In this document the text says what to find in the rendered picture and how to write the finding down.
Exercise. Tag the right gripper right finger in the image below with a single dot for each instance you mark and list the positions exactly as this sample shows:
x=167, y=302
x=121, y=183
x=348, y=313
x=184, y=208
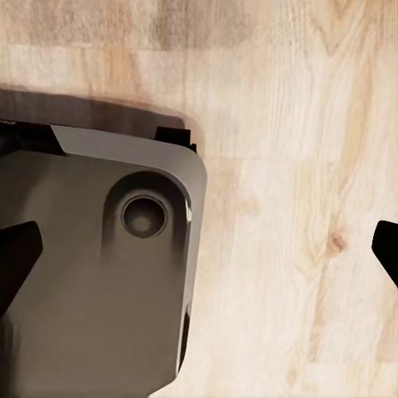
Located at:
x=385, y=247

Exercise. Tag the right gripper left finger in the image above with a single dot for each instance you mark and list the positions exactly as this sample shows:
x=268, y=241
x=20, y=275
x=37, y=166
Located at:
x=20, y=247

